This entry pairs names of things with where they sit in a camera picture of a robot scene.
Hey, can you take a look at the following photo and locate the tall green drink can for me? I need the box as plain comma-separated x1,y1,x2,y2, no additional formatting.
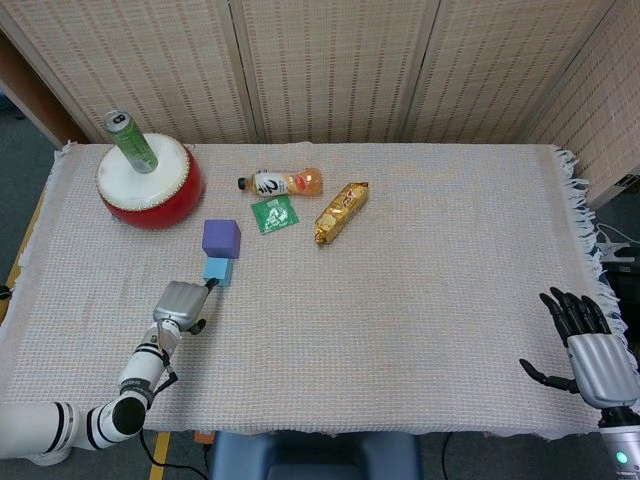
103,109,159,173

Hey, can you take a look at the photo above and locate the gold snack packet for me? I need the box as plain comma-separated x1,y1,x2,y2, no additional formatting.
313,181,370,246

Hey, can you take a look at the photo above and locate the green foil sachet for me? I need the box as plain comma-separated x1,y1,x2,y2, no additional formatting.
250,195,300,236

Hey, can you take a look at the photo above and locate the brown wooden cabinet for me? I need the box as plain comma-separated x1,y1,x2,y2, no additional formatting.
0,29,84,146

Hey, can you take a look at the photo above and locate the white cable bundle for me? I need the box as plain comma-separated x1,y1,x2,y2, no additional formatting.
594,223,640,261

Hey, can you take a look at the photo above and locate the black floor cable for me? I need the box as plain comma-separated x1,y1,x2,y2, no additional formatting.
138,428,211,474

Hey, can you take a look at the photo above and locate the black equipment box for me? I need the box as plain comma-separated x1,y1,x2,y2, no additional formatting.
599,257,640,301

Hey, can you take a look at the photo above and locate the large purple cube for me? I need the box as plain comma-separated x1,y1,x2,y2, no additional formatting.
201,218,243,260

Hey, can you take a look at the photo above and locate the woven bamboo screen panel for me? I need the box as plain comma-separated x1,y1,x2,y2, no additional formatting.
399,0,619,146
0,0,264,146
519,0,640,209
227,0,444,146

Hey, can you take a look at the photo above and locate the red drum white skin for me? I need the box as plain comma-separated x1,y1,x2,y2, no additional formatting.
96,132,205,231

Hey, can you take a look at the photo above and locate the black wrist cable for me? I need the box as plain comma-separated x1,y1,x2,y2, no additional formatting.
149,344,181,401

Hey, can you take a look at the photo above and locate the beige woven tablecloth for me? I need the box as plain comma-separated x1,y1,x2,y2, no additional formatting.
0,141,629,441

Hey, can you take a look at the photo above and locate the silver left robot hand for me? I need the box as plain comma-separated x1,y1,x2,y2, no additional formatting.
152,277,220,336

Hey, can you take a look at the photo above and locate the medium blue cube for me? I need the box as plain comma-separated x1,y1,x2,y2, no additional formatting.
202,256,235,289

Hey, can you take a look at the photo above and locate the orange drink plastic bottle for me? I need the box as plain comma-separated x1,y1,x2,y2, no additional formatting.
237,167,324,198

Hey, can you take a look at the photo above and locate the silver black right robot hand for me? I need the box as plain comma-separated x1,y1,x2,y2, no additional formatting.
518,286,640,410

